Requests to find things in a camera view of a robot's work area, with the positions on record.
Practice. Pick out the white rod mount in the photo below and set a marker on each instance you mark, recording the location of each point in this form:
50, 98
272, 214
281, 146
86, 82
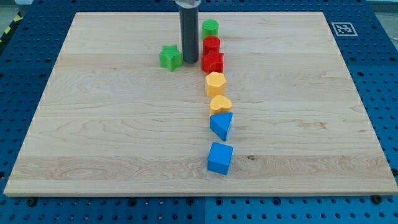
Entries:
188, 3

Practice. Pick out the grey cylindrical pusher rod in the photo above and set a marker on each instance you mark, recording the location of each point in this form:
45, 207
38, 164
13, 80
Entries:
189, 33

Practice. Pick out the green cylinder block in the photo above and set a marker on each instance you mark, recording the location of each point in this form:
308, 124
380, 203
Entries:
209, 28

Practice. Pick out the red cylinder block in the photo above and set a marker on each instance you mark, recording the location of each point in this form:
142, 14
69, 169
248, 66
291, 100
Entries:
211, 43

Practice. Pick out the green star block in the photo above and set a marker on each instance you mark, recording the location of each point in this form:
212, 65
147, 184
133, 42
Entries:
170, 57

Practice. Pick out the red star block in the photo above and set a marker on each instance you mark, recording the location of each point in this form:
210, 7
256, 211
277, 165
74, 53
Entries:
212, 62

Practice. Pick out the yellow pentagon block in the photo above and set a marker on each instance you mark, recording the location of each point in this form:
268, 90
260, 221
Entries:
215, 84

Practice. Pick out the yellow heart block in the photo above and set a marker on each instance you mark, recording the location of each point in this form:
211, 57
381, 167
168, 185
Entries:
220, 104

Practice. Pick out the blue triangle block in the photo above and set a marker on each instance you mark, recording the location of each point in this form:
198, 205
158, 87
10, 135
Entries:
220, 124

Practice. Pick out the wooden board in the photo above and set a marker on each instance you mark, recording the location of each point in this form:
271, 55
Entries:
113, 123

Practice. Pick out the blue cube block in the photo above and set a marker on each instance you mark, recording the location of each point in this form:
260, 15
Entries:
219, 158

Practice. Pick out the white fiducial marker tag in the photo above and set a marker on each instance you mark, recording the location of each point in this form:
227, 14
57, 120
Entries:
344, 29

